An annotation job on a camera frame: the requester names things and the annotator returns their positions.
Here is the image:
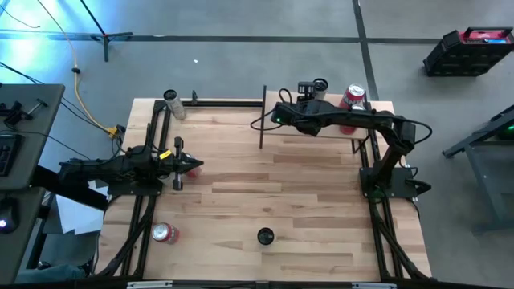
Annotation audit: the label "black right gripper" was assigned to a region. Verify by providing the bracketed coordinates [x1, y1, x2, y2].
[273, 81, 324, 136]

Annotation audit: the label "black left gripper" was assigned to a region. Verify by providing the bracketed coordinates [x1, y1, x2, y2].
[154, 136, 205, 192]

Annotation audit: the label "white Celsius drink can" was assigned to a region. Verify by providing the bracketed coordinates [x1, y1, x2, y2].
[312, 77, 329, 101]
[162, 88, 187, 121]
[256, 226, 275, 246]

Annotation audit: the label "black support beam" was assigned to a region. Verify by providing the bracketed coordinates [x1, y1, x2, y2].
[30, 165, 110, 213]

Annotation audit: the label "white paper sheets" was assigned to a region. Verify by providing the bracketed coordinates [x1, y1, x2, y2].
[55, 179, 108, 237]

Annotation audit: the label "black tripod stand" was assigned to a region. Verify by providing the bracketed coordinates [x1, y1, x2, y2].
[79, 0, 134, 63]

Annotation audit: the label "grey desk top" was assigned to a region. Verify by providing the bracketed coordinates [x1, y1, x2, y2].
[0, 186, 46, 285]
[0, 83, 66, 192]

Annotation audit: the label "black and red tool case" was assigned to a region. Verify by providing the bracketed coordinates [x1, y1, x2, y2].
[422, 26, 514, 78]

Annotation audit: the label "person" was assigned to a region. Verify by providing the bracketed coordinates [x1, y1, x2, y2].
[14, 263, 88, 284]

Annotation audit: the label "black desk clamp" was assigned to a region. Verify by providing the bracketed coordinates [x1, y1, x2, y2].
[0, 98, 50, 126]

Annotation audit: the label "black keyboard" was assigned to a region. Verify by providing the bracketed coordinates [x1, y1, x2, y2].
[0, 133, 24, 178]

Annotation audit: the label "black computer mouse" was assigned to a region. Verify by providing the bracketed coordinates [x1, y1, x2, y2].
[0, 197, 20, 234]

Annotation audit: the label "grey metal stand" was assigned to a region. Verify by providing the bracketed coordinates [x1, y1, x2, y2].
[441, 103, 514, 234]

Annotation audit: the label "wooden shelf with black frame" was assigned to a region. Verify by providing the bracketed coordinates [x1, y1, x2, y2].
[259, 84, 397, 156]

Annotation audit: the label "black aluminium rig frame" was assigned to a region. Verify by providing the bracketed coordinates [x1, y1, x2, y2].
[91, 97, 434, 289]

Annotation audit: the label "silver bracket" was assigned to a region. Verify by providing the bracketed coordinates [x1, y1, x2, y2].
[351, 282, 398, 289]
[126, 280, 174, 289]

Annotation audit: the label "yellow extension cord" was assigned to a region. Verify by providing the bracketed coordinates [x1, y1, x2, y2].
[37, 0, 120, 140]

